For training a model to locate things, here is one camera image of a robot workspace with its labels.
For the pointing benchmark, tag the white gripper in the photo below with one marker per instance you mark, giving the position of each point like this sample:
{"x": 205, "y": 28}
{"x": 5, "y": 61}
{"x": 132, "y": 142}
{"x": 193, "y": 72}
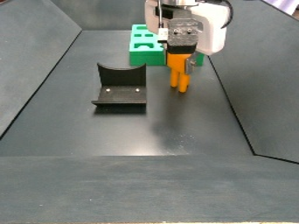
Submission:
{"x": 213, "y": 14}

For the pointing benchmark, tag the orange three prong object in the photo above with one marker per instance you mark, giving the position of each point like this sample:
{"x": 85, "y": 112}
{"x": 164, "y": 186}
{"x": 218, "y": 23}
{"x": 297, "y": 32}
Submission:
{"x": 180, "y": 77}

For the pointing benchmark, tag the green shape sorter board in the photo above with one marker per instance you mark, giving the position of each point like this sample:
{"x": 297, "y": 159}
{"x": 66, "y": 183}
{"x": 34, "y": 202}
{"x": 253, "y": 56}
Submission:
{"x": 146, "y": 50}

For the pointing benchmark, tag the black curved holder stand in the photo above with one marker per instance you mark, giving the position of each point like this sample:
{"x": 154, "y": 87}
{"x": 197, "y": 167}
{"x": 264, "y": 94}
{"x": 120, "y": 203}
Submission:
{"x": 122, "y": 86}

